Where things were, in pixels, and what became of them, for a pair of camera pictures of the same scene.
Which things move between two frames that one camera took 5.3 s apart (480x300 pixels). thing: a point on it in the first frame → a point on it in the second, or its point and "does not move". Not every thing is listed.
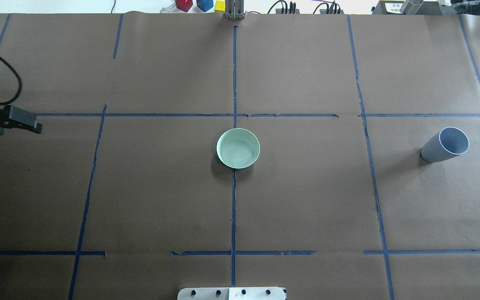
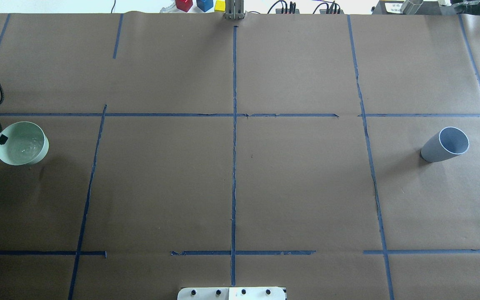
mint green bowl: [238, 148] → [27, 143]
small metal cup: [411, 7] does not move
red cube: [184, 5] does not move
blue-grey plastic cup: [449, 142] does not move
